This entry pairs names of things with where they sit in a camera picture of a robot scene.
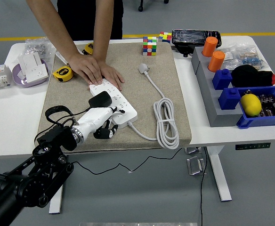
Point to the person's right forearm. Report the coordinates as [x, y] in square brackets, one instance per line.
[50, 28]

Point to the clear bag of screws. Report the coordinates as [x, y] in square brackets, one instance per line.
[36, 48]

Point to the white switch plate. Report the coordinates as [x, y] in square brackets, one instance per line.
[61, 57]

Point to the blue block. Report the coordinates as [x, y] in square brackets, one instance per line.
[222, 80]
[229, 100]

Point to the silver metal bracket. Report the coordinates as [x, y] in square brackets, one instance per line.
[192, 150]
[195, 166]

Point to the black wrapped box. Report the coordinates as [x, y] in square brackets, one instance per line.
[189, 37]

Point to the white wall socket panel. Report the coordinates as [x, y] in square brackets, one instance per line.
[38, 73]

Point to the white power strip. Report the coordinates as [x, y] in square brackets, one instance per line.
[123, 103]

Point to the black cloth with red end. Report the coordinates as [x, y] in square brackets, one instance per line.
[248, 76]

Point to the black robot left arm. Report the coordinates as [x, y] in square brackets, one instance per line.
[29, 181]

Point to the blue plastic bin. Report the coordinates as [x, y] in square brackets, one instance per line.
[257, 121]

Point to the grey block holder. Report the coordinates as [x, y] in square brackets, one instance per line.
[208, 94]

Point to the person's right hand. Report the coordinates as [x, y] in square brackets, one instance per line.
[86, 67]

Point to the large Rubik's cube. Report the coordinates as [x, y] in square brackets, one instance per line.
[149, 47]

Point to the person's left hand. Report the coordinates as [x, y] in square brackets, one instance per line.
[113, 75]

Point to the black table control panel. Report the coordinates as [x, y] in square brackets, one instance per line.
[253, 146]

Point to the black chair base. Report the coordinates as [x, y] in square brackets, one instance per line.
[140, 9]

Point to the yellow black tape measure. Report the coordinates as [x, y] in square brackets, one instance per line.
[88, 48]

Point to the clear bag of white parts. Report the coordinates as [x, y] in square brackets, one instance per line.
[231, 58]

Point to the black plug adapter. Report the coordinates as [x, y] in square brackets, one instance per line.
[101, 100]

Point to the person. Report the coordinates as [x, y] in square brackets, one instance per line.
[85, 18]

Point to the dark capacitors pile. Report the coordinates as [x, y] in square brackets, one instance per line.
[271, 106]

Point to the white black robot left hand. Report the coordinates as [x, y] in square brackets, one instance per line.
[92, 118]

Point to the orange cylinder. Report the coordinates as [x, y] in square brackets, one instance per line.
[210, 47]
[216, 61]

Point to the purple bowl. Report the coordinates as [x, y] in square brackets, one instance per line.
[18, 81]

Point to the small Rubik's cube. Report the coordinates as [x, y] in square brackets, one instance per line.
[165, 37]

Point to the person's left forearm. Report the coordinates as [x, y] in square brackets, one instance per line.
[103, 30]

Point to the yellow lemon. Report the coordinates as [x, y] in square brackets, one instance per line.
[250, 105]

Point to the clear bag of blue parts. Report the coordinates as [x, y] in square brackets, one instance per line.
[250, 60]

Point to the grey-brown mat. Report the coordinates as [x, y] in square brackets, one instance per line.
[128, 61]

